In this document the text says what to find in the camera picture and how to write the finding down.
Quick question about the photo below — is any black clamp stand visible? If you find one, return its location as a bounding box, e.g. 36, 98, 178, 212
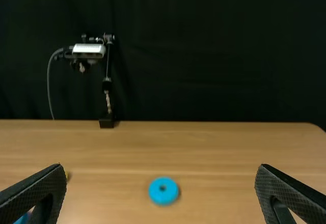
70, 32, 117, 129

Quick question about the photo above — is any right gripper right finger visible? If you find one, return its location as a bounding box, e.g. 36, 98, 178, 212
255, 163, 326, 224

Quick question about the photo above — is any light blue ring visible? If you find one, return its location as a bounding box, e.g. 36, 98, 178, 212
148, 177, 180, 206

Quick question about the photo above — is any grey cable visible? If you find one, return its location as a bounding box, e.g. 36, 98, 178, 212
46, 46, 74, 120

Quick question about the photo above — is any silver camera box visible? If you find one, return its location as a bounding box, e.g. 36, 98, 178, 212
72, 43, 106, 60

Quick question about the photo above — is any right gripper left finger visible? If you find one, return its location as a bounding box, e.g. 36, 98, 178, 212
0, 163, 68, 224

